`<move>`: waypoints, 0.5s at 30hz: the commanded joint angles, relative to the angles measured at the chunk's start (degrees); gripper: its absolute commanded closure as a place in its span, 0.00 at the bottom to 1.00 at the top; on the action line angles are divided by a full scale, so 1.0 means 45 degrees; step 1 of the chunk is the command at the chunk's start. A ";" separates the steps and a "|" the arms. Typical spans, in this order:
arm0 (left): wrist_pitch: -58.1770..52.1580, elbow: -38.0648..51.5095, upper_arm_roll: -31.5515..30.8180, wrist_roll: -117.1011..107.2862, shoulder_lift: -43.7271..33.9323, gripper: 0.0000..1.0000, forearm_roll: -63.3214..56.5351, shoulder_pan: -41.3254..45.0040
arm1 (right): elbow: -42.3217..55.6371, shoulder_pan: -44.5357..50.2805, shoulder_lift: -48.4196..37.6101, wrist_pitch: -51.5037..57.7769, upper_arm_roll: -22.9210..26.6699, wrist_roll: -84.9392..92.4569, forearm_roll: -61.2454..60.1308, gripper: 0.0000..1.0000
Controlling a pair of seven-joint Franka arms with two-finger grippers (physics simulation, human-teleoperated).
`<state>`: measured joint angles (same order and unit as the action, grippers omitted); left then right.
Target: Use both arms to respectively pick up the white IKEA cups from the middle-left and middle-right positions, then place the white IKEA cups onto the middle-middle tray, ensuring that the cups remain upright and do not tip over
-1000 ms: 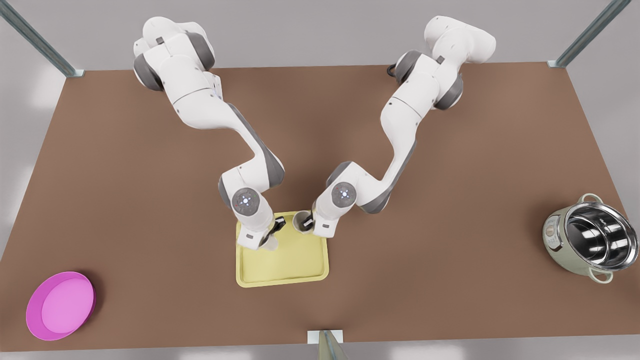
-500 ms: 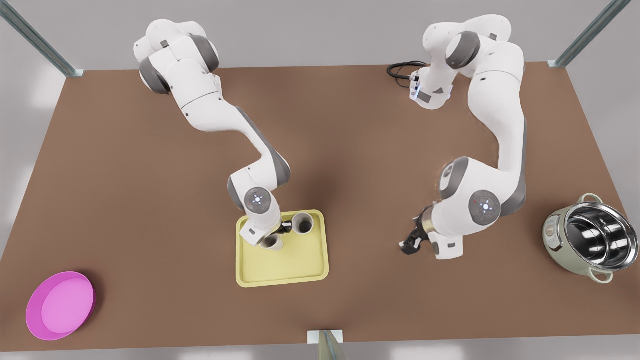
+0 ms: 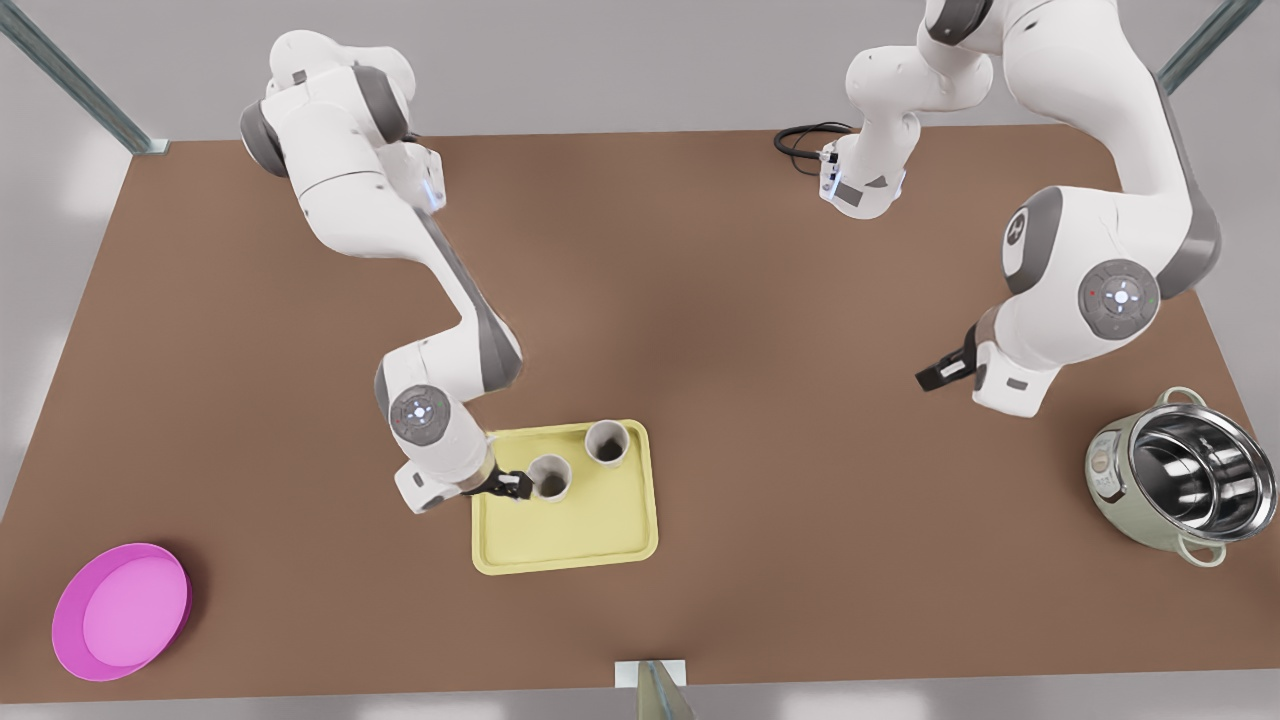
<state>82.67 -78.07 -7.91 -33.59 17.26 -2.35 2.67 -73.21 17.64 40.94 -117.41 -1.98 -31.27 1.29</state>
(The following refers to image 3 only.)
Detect white IKEA cup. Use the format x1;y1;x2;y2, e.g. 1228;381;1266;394
584;420;631;468
527;454;573;503

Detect yellow rectangular tray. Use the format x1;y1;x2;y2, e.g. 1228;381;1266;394
471;419;660;577

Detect pale green steel pot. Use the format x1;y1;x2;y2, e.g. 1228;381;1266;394
1085;387;1278;569

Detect pink round bowl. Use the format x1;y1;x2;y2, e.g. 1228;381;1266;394
51;542;192;683

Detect silver frame post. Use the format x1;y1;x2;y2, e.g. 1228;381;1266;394
614;659;696;720
0;0;171;156
1157;0;1263;93

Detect black cable loop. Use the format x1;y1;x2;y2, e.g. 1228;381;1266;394
773;122;857;178

